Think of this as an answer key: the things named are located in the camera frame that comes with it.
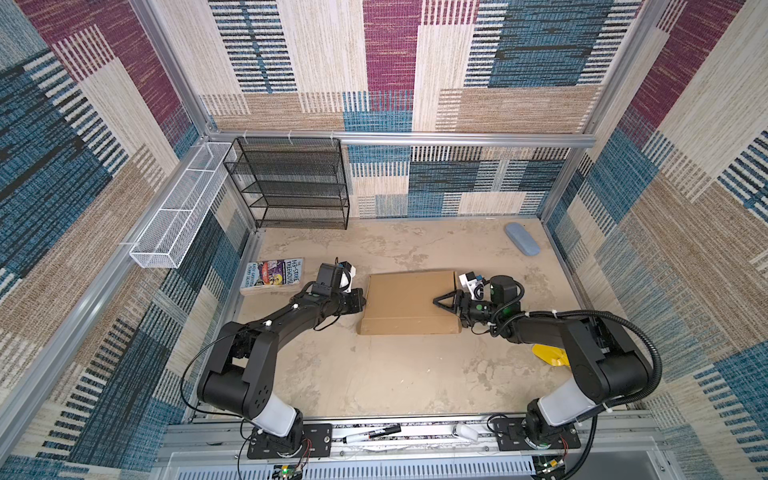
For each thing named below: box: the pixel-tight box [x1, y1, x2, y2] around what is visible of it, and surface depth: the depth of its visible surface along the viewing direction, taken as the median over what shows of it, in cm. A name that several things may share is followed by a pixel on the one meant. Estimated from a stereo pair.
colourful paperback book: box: [241, 258, 303, 288], surface depth 104 cm
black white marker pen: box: [343, 423, 402, 444], surface depth 76 cm
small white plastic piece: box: [452, 423, 478, 442], surface depth 74 cm
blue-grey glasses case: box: [506, 222, 541, 256], surface depth 114 cm
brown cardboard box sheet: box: [357, 270, 462, 335], surface depth 89 cm
